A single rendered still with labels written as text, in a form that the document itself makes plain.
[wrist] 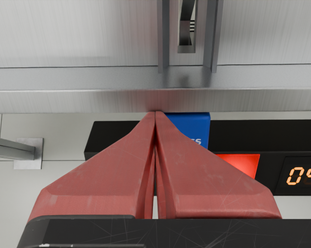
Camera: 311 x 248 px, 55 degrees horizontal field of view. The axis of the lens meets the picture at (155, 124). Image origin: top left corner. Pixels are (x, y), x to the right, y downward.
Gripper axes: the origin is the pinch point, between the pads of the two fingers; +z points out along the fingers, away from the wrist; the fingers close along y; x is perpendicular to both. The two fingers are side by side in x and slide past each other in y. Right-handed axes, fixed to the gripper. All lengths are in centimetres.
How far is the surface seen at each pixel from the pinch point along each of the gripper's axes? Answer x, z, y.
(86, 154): 4.6, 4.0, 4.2
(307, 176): 6.1, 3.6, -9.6
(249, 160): 4.8, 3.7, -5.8
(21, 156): 44, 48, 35
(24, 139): 47, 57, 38
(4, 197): 58, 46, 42
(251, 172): 5.9, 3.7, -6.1
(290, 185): 6.9, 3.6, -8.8
